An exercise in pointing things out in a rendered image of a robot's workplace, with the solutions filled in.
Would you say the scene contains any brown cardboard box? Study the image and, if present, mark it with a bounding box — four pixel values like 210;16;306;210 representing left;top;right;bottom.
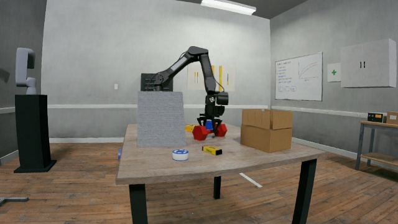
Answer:
240;109;293;153

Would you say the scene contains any yellow pocket level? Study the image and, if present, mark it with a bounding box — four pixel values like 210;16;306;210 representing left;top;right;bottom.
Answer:
202;146;222;156

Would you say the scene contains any red dumbbell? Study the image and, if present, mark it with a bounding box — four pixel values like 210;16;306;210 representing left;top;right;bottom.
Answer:
192;123;227;141

